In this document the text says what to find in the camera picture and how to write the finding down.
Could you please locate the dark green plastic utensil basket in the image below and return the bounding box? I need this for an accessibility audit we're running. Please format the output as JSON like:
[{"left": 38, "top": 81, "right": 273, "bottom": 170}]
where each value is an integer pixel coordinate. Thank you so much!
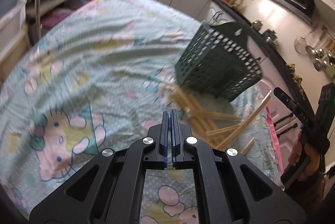
[{"left": 175, "top": 21, "right": 263, "bottom": 101}]

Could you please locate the person's right hand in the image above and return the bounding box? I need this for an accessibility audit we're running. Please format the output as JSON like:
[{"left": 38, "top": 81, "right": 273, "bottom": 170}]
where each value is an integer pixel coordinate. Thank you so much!
[{"left": 288, "top": 134, "right": 325, "bottom": 183}]

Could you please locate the pink towel under cloth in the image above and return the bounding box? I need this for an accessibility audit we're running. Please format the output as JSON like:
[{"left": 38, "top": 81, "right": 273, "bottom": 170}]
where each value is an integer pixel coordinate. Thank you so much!
[{"left": 265, "top": 106, "right": 283, "bottom": 174}]

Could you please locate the ginger root pile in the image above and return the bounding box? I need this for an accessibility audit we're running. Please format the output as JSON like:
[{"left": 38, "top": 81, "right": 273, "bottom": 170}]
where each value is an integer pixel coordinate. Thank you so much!
[{"left": 286, "top": 63, "right": 303, "bottom": 86}]

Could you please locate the hello kitty patterned tablecloth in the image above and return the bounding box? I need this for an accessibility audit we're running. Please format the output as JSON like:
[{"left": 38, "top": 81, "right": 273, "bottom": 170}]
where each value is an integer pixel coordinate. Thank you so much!
[{"left": 0, "top": 0, "right": 285, "bottom": 224}]

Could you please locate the steel pot on counter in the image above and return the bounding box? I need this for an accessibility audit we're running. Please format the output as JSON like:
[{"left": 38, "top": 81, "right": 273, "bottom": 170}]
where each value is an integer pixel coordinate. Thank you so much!
[{"left": 262, "top": 29, "right": 277, "bottom": 43}]

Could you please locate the steel kettle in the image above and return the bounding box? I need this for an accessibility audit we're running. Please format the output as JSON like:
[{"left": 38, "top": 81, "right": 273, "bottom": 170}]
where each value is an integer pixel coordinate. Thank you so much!
[{"left": 251, "top": 20, "right": 263, "bottom": 32}]

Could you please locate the plastic drawer unit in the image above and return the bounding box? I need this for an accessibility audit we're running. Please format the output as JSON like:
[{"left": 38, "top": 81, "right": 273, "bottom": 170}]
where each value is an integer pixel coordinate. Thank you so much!
[{"left": 0, "top": 0, "right": 30, "bottom": 81}]

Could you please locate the hanging wire strainer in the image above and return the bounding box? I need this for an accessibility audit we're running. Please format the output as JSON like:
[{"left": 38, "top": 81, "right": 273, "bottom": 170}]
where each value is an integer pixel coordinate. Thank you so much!
[{"left": 294, "top": 37, "right": 307, "bottom": 55}]

